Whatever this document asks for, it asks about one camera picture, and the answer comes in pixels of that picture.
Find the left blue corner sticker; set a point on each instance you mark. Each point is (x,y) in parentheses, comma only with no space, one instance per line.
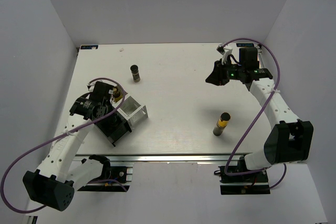
(89,47)

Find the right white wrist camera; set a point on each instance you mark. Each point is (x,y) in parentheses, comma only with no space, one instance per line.
(225,51)

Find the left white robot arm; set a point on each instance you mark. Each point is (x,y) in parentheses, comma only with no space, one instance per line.
(53,183)

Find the yellow band spice bottle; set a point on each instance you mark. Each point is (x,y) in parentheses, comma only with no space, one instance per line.
(221,124)

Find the black cap spice jar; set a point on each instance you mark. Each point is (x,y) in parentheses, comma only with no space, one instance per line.
(135,73)
(114,120)

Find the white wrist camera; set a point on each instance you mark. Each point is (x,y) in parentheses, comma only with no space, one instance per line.
(225,51)
(91,85)

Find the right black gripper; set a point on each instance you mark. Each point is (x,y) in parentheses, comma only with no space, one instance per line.
(217,77)

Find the yellow label brown bottle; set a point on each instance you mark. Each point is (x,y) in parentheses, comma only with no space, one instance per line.
(116,95)

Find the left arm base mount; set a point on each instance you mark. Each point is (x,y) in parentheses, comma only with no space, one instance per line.
(116,177)

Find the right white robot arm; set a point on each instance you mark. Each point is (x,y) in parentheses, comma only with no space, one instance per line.
(290,137)

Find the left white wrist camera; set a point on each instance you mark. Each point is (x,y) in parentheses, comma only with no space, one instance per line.
(91,85)

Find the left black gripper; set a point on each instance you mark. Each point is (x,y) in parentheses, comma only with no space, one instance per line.
(109,104)

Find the black organizer box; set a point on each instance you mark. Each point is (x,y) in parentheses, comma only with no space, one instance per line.
(113,134)

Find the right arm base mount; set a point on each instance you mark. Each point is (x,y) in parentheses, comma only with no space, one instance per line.
(252,184)

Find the black cap spice jar front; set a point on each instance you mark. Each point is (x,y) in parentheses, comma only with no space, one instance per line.
(114,120)

